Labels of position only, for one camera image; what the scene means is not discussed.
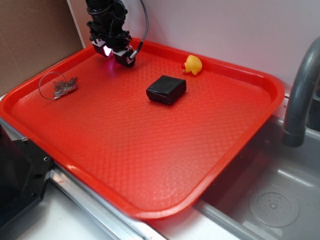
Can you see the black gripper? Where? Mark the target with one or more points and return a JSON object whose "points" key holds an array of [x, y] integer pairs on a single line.
{"points": [[107, 35]]}

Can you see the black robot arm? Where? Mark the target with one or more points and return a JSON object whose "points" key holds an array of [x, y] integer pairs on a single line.
{"points": [[102, 8]]}

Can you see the black square box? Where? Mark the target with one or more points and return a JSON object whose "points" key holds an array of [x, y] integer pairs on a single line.
{"points": [[166, 90]]}

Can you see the silver key bunch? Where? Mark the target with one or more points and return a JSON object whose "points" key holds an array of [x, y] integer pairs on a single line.
{"points": [[61, 87]]}

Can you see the brown cardboard panel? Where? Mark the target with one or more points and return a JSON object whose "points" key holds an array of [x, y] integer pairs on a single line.
{"points": [[34, 35]]}

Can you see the yellow rubber duck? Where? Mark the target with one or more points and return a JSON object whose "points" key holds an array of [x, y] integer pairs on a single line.
{"points": [[192, 65]]}

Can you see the red plastic tray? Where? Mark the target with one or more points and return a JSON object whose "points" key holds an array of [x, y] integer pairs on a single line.
{"points": [[150, 160]]}

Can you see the grey faucet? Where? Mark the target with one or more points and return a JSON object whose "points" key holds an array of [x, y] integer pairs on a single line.
{"points": [[303, 109]]}

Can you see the grey plastic sink basin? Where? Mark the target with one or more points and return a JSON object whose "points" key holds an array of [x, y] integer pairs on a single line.
{"points": [[268, 192]]}

